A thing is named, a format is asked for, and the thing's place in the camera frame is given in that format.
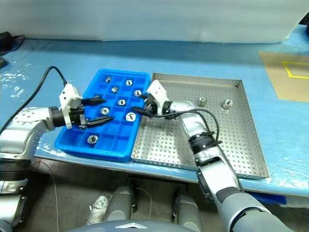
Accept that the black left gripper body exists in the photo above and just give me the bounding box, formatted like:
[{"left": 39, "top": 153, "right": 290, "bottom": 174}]
[{"left": 70, "top": 100, "right": 88, "bottom": 129}]

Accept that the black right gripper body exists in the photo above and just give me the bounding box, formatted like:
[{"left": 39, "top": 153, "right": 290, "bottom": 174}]
[{"left": 144, "top": 95, "right": 159, "bottom": 118}]

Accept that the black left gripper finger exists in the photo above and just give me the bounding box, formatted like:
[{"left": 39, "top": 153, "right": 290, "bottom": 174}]
[
  {"left": 81, "top": 97, "right": 106, "bottom": 106},
  {"left": 84, "top": 116, "right": 114, "bottom": 128}
]

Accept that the blue compartment tray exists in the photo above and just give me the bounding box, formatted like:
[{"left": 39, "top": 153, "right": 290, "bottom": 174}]
[{"left": 54, "top": 68, "right": 152, "bottom": 163}]

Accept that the perforated metal tray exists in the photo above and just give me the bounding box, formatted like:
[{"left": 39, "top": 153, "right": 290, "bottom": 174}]
[{"left": 130, "top": 72, "right": 270, "bottom": 181}]

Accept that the white foam board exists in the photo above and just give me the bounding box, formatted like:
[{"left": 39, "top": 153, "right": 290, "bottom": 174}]
[{"left": 0, "top": 0, "right": 309, "bottom": 44}]

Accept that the blue plastic table cover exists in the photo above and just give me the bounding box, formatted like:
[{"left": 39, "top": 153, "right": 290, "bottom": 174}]
[{"left": 0, "top": 23, "right": 309, "bottom": 198}]

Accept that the grey white foot piece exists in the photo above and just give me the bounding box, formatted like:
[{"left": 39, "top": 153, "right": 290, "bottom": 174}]
[{"left": 88, "top": 195, "right": 109, "bottom": 224}]

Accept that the grey left robot leg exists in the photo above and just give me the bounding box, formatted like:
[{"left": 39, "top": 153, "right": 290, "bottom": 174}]
[{"left": 106, "top": 185, "right": 135, "bottom": 222}]

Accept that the grey robot leg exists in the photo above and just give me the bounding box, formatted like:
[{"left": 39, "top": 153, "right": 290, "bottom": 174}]
[
  {"left": 172, "top": 190, "right": 202, "bottom": 232},
  {"left": 106, "top": 185, "right": 135, "bottom": 222}
]

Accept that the grey robot torso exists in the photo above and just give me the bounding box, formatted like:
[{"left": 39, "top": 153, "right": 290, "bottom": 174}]
[{"left": 62, "top": 218, "right": 194, "bottom": 232}]

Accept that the black power adapter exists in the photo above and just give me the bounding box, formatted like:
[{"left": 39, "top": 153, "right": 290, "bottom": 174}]
[{"left": 0, "top": 31, "right": 12, "bottom": 50}]

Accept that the grey right robot leg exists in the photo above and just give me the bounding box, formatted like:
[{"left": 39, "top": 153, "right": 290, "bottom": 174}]
[{"left": 172, "top": 190, "right": 202, "bottom": 232}]

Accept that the brown cardboard sheet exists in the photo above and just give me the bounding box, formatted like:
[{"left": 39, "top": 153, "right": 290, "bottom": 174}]
[{"left": 258, "top": 50, "right": 309, "bottom": 103}]

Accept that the blue object under table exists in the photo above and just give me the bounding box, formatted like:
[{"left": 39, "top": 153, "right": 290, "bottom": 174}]
[{"left": 248, "top": 192, "right": 288, "bottom": 206}]

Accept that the black machine part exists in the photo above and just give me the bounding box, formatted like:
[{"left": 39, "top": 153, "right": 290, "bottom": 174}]
[{"left": 298, "top": 11, "right": 309, "bottom": 26}]

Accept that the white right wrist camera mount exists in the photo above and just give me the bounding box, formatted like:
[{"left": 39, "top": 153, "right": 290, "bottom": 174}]
[{"left": 146, "top": 81, "right": 169, "bottom": 116}]

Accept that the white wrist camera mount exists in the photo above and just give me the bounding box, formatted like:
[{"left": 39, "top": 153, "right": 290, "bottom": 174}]
[
  {"left": 146, "top": 81, "right": 169, "bottom": 116},
  {"left": 59, "top": 83, "right": 83, "bottom": 129}
]

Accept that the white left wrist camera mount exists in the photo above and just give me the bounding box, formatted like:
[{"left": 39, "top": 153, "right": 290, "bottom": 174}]
[{"left": 59, "top": 83, "right": 83, "bottom": 129}]

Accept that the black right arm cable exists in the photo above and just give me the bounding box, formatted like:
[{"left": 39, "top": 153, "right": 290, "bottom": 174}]
[{"left": 151, "top": 108, "right": 223, "bottom": 145}]

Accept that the thin white wire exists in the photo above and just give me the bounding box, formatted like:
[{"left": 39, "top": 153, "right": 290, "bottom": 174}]
[{"left": 135, "top": 187, "right": 153, "bottom": 218}]

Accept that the thin black cable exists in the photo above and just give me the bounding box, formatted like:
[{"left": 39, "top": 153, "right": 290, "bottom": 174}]
[{"left": 9, "top": 35, "right": 26, "bottom": 53}]

